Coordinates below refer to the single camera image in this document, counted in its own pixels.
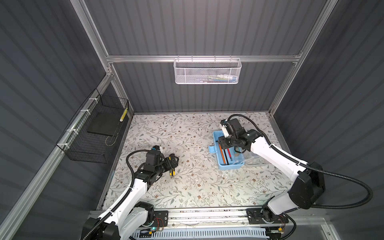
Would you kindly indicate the yellow marker in black basket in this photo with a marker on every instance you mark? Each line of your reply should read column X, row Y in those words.
column 123, row 114

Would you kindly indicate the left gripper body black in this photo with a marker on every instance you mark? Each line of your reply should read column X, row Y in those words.
column 163, row 165

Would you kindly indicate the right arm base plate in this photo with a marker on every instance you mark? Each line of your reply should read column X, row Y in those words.
column 258, row 216

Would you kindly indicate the yellow black utility knife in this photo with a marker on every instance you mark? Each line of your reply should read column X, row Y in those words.
column 172, row 173

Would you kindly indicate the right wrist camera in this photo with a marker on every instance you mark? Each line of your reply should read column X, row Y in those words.
column 223, row 124

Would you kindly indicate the black hex key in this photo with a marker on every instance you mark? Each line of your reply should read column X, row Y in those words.
column 226, row 158

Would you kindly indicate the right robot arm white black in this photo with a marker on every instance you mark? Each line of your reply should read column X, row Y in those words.
column 308, row 179

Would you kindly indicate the white slotted cable duct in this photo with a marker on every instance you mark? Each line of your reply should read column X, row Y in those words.
column 205, row 234

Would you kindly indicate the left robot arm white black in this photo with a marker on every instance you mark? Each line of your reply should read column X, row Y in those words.
column 128, row 213

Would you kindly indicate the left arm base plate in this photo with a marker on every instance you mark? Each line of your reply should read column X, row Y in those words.
column 160, row 219

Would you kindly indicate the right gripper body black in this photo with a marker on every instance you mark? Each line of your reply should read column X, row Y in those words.
column 227, row 142

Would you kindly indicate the floral table mat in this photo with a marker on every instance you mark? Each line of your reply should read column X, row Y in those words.
column 198, row 181

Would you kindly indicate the white wire mesh basket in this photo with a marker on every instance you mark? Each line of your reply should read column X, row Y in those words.
column 207, row 71

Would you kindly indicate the black wire mesh basket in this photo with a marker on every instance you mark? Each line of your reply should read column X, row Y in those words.
column 96, row 131

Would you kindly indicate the light blue plastic tool box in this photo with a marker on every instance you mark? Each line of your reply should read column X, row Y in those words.
column 239, row 160

